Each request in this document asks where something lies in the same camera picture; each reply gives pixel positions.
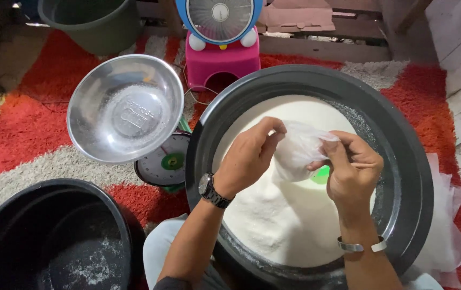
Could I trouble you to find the empty black basin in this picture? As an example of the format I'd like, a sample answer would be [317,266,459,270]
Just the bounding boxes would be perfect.
[0,178,134,290]

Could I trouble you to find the blue desk fan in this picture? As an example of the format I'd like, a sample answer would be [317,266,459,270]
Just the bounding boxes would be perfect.
[175,0,264,52]

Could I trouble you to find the silver bracelet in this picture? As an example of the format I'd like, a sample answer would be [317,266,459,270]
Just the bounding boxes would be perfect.
[337,235,388,253]

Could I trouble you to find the green plastic scoop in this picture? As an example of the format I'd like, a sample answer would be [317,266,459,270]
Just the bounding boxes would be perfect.
[310,165,331,185]

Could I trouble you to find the large black basin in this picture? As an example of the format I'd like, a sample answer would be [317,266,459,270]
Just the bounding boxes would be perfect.
[185,64,434,290]

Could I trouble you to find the person's left hand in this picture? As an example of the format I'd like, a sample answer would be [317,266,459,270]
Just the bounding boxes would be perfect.
[213,116,287,198]

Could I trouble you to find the brown cardboard piece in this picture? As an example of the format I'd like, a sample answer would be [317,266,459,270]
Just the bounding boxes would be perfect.
[256,0,336,34]

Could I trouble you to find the red and beige rug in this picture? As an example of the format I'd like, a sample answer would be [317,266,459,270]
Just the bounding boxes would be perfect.
[0,29,461,290]

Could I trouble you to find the thin white cable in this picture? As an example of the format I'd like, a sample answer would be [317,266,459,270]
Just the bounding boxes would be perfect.
[182,60,219,106]

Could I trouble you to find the pink plastic stool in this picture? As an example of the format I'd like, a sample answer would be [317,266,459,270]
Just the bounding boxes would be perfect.
[185,26,261,92]

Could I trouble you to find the green kitchen scale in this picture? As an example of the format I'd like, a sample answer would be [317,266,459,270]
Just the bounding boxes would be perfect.
[134,117,193,193]

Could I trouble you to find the person's right hand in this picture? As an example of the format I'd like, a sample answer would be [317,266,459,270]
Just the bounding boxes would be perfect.
[306,130,385,223]

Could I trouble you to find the clear plastic bag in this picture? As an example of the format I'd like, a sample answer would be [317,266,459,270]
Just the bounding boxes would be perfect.
[273,120,340,183]

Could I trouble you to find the steel scale bowl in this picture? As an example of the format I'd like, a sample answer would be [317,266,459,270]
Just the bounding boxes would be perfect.
[66,54,185,164]

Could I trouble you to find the white sugar heap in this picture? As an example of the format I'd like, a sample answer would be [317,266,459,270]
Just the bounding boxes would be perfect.
[212,95,376,268]

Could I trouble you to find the person's light grey trousers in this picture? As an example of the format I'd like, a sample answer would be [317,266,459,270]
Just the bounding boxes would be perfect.
[143,213,231,290]

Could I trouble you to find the pile of clear plastic bags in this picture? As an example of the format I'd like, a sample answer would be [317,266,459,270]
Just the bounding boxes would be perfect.
[401,153,461,288]

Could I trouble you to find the dark metal wristwatch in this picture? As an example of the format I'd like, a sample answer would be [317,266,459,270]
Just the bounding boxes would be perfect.
[198,172,235,209]

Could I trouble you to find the wooden pallet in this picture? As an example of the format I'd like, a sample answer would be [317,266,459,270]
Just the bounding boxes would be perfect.
[138,0,392,63]

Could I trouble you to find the green plastic bucket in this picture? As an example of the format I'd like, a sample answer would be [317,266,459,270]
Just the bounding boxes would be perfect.
[38,0,142,56]

